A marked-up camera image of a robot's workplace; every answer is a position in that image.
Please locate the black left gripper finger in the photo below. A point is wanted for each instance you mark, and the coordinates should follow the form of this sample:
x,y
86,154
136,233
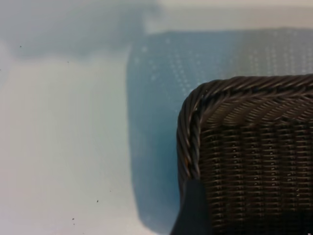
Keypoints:
x,y
193,210

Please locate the dark brown woven basket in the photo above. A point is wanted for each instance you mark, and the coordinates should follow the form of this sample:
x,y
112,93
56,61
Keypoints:
x,y
256,159

